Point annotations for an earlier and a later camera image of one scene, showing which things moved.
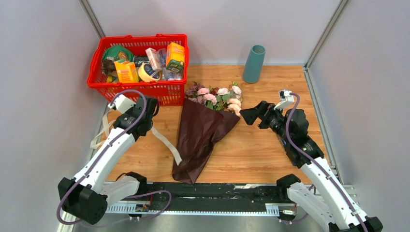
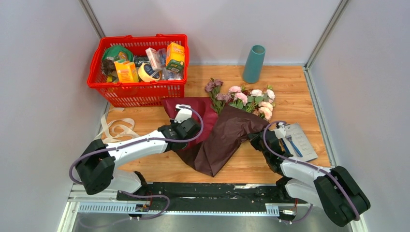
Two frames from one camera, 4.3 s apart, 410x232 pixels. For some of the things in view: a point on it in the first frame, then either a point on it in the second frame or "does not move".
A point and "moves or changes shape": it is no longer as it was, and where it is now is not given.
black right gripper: (250, 115) → (254, 137)
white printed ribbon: (105, 134) moves or changes shape
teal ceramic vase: (253, 67) does not move
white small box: (152, 55) does not move
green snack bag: (119, 53) does not move
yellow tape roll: (144, 76) does not move
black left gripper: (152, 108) → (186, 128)
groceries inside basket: (166, 74) does not move
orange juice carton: (127, 72) does not move
